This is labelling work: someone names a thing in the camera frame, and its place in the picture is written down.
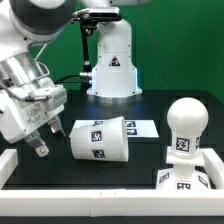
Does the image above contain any black depth camera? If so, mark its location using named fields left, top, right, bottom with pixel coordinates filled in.
left=71, top=7, right=122, bottom=22

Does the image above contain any white fence rail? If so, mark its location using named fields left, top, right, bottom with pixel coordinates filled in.
left=0, top=149, right=18, bottom=190
left=202, top=148, right=224, bottom=190
left=0, top=189, right=224, bottom=217

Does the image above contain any white camera cable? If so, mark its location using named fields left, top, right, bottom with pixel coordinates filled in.
left=34, top=43, right=48, bottom=62

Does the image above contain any black cable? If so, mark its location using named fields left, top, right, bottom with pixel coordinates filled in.
left=55, top=73, right=84, bottom=84

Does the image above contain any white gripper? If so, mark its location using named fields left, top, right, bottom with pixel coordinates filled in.
left=0, top=85, right=67, bottom=157

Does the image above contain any white left fence rail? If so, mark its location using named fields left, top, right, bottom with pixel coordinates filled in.
left=0, top=149, right=18, bottom=190

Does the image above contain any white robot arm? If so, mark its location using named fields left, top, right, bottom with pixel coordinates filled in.
left=0, top=0, right=141, bottom=157

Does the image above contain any white lamp base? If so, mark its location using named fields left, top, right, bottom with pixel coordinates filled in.
left=156, top=146, right=211, bottom=191

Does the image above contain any white lamp bulb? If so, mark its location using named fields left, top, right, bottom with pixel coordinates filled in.
left=167, top=97, right=209, bottom=159

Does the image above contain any black camera stand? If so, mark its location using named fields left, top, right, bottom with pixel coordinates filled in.
left=80, top=22, right=94, bottom=92

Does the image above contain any white lamp shade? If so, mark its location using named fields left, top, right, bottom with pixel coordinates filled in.
left=70, top=116, right=129, bottom=162

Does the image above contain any white marker sheet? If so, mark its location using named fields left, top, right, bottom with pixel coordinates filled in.
left=73, top=120, right=159, bottom=138

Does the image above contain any white right fence rail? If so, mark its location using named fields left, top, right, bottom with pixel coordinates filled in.
left=202, top=148, right=224, bottom=190

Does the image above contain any white front fence rail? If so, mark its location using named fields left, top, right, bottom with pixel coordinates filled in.
left=0, top=189, right=224, bottom=217

